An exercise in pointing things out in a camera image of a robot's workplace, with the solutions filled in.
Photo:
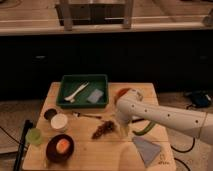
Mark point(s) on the green plastic cup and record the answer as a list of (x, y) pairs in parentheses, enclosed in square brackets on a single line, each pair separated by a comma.
[(34, 137)]

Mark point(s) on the orange fruit on plate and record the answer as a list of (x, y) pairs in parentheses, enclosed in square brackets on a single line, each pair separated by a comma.
[(62, 146)]

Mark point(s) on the dark object right floor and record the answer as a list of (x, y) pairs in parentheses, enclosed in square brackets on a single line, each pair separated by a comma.
[(199, 99)]

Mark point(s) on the dark brown plate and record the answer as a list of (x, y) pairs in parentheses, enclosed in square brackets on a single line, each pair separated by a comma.
[(51, 152)]

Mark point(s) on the white round container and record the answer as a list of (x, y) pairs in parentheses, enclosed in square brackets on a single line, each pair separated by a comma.
[(59, 122)]

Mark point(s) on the orange bowl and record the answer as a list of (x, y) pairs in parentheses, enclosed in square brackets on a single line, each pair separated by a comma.
[(121, 92)]

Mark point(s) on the small dark cup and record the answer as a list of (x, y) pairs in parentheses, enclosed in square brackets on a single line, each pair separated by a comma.
[(50, 113)]

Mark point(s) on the black stand left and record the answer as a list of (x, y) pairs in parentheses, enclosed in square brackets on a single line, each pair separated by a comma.
[(27, 125)]

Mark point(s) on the metal fork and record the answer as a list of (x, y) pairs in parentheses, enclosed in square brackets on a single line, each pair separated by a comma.
[(78, 114)]

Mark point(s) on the white plastic fork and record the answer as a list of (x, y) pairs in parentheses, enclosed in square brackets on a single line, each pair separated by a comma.
[(80, 88)]

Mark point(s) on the brown chocolate cake slice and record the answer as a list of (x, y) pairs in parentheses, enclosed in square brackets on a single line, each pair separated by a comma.
[(137, 120)]

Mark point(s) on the grey sponge in tray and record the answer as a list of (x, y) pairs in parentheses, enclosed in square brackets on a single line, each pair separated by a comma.
[(95, 96)]

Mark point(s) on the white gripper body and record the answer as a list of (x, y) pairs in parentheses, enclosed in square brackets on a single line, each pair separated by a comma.
[(123, 119)]

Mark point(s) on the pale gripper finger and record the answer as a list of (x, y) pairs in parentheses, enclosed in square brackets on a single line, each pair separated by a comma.
[(124, 129)]

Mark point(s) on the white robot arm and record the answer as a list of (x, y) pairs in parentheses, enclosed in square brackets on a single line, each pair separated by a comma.
[(195, 124)]

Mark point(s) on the green plastic tray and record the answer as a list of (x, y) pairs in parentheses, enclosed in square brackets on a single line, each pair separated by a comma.
[(70, 83)]

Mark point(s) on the wooden frame on counter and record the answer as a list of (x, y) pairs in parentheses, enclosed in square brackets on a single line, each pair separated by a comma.
[(73, 13)]

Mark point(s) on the grey folded cloth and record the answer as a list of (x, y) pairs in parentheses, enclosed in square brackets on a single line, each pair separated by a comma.
[(147, 150)]

